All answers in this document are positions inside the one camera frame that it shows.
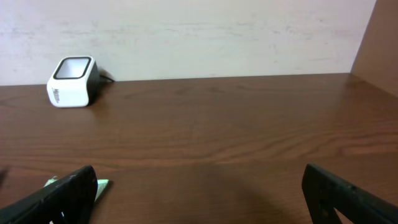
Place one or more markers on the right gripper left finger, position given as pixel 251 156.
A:
pixel 67 200

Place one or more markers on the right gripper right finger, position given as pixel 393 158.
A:
pixel 326 194

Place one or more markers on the mint green wipes packet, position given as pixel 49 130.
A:
pixel 102 184

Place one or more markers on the white barcode scanner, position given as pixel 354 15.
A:
pixel 74 83

